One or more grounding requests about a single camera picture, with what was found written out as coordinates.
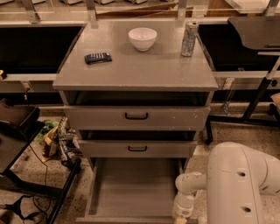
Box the grey bottom drawer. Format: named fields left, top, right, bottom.
left=74, top=157, right=200, bottom=224

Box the grey drawer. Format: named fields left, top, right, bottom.
left=64, top=106, right=210, bottom=130
left=74, top=157, right=200, bottom=224
left=79, top=140, right=197, bottom=158

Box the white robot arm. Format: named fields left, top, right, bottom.
left=173, top=142, right=280, bottom=224

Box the grey middle drawer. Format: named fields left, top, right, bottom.
left=79, top=140, right=197, bottom=158

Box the grey drawer cabinet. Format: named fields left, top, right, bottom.
left=52, top=18, right=219, bottom=170

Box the grey top drawer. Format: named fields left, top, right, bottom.
left=64, top=106, right=210, bottom=130

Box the pile of snack bags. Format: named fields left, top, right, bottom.
left=37, top=116, right=82, bottom=169

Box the black tray on table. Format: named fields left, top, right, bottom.
left=0, top=98, right=40, bottom=138

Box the black table left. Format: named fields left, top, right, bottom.
left=0, top=122, right=81, bottom=224

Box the white bowl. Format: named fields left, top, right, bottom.
left=129, top=27, right=158, bottom=52

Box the silver drink can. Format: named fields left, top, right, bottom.
left=181, top=22, right=199, bottom=57

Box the black cable on floor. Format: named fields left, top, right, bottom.
left=0, top=139, right=53, bottom=224

